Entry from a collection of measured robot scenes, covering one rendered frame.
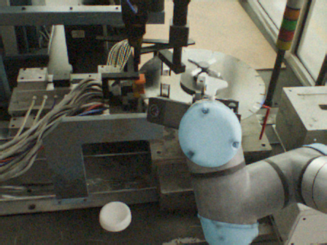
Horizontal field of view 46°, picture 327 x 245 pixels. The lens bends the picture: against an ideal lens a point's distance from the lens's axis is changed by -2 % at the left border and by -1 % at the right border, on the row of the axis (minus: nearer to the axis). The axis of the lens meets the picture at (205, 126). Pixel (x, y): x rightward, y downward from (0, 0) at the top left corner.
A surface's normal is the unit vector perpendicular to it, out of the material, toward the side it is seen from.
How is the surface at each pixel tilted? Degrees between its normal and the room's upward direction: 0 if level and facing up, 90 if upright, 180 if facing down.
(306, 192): 86
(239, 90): 0
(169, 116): 63
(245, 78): 0
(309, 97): 0
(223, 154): 55
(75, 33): 90
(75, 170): 90
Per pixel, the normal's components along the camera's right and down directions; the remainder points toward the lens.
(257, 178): 0.15, -0.69
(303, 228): 0.20, 0.66
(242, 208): 0.44, 0.03
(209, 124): 0.01, 0.14
